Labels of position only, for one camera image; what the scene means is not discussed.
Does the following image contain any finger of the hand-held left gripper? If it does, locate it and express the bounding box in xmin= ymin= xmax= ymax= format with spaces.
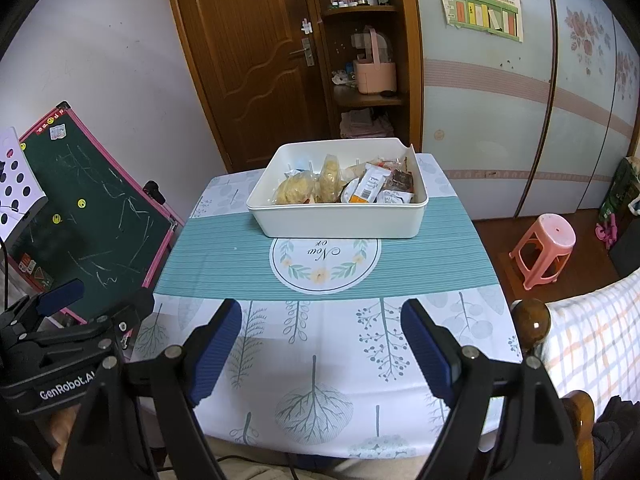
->
xmin=93 ymin=290 xmax=156 ymax=343
xmin=10 ymin=280 xmax=86 ymax=319

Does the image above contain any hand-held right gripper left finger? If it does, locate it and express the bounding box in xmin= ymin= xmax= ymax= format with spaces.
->
xmin=60 ymin=299 xmax=243 ymax=480

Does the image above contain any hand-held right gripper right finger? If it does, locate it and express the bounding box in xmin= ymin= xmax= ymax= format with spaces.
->
xmin=400 ymin=299 xmax=576 ymax=480

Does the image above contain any white plastic bin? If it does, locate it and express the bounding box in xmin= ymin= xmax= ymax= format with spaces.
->
xmin=246 ymin=137 xmax=430 ymax=240

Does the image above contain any brown patterned snack packet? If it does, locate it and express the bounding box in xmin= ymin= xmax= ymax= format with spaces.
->
xmin=382 ymin=169 xmax=416 ymax=194

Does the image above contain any orange cake packet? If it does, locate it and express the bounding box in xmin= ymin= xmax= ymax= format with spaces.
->
xmin=342 ymin=162 xmax=392 ymax=205

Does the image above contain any yellow puffed snack packet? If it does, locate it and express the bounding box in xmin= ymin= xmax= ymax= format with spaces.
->
xmin=275 ymin=170 xmax=317 ymax=206
xmin=315 ymin=155 xmax=349 ymax=204

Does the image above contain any dark red clear packet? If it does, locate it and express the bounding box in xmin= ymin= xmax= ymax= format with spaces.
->
xmin=365 ymin=157 xmax=409 ymax=171

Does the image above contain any person's left hand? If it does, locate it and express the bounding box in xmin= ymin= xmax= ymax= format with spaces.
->
xmin=46 ymin=400 xmax=84 ymax=462

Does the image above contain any pink framed chalkboard easel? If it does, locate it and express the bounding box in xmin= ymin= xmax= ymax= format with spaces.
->
xmin=0 ymin=101 xmax=184 ymax=327

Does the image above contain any white dotted panel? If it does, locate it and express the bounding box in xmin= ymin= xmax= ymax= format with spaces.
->
xmin=0 ymin=126 xmax=49 ymax=241

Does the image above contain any black easel clamp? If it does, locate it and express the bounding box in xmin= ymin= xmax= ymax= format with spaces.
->
xmin=142 ymin=180 xmax=167 ymax=206

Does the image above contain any pink plastic stool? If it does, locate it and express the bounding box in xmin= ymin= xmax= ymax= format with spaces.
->
xmin=509 ymin=213 xmax=577 ymax=291

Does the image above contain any plaid blanket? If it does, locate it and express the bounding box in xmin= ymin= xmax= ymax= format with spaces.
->
xmin=542 ymin=267 xmax=640 ymax=411

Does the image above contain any dark cloth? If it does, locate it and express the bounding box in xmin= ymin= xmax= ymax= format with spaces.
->
xmin=592 ymin=395 xmax=640 ymax=480

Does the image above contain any pink toy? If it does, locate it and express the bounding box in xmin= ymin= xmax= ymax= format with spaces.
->
xmin=594 ymin=212 xmax=619 ymax=251

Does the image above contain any dark cabinet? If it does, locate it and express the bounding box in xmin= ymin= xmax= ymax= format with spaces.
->
xmin=607 ymin=220 xmax=640 ymax=279

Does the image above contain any pink folded cloth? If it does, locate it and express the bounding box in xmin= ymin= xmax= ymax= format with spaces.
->
xmin=340 ymin=108 xmax=394 ymax=140

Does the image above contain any floral sliding wardrobe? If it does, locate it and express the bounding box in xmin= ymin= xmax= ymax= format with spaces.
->
xmin=415 ymin=0 xmax=640 ymax=221

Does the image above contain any green bag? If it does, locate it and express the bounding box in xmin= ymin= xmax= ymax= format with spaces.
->
xmin=599 ymin=157 xmax=640 ymax=224

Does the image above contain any brown wooden door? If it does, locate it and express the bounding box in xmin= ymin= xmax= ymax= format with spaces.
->
xmin=162 ymin=0 xmax=334 ymax=174

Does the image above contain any wooden corner shelf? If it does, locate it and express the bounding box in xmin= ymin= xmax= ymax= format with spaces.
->
xmin=307 ymin=0 xmax=426 ymax=156

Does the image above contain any wooden chair frame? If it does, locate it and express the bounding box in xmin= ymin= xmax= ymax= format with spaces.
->
xmin=510 ymin=299 xmax=597 ymax=480

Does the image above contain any pink handled basket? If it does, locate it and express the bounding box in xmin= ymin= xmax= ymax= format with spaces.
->
xmin=352 ymin=27 xmax=399 ymax=96

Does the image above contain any metal door handle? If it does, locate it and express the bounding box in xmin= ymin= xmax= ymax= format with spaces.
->
xmin=289 ymin=37 xmax=316 ymax=67

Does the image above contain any wall poster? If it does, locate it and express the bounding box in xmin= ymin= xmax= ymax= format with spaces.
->
xmin=432 ymin=0 xmax=525 ymax=44

